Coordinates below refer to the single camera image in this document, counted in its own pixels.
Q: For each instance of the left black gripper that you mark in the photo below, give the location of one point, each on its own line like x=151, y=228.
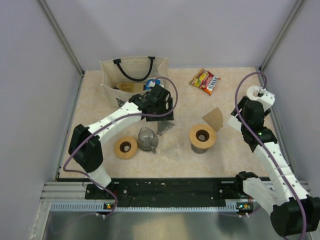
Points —
x=168, y=117

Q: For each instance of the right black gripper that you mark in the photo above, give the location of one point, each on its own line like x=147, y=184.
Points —
x=241, y=106

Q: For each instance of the white paper coffee filter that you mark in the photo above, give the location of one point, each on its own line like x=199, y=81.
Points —
x=235, y=122

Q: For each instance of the clear glass dripper cone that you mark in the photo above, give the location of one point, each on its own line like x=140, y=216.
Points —
x=171, y=151

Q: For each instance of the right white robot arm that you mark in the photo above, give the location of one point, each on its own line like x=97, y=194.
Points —
x=292, y=210

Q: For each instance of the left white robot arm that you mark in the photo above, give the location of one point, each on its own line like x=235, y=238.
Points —
x=87, y=141

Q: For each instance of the grey glass dripper cone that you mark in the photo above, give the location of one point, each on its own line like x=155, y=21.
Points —
x=163, y=126

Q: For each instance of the brown paper coffee filter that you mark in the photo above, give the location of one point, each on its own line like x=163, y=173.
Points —
x=214, y=118

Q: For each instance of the white tape roll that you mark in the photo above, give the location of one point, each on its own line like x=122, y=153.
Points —
x=252, y=92

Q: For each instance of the blue white item in bag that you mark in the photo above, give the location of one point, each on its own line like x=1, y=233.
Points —
x=151, y=82

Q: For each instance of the brown box in bag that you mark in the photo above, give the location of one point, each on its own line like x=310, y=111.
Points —
x=131, y=87

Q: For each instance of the beige canvas tote bag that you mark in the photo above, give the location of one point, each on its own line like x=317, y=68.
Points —
x=130, y=69

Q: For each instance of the grey glass carafe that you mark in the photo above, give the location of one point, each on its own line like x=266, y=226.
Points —
x=200, y=149

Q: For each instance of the red yellow candy packet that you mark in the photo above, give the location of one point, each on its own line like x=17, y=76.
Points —
x=205, y=80

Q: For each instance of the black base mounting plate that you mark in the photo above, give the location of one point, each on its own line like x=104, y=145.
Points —
x=174, y=192

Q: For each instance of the glass carafe with handle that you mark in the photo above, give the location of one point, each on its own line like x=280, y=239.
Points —
x=147, y=140

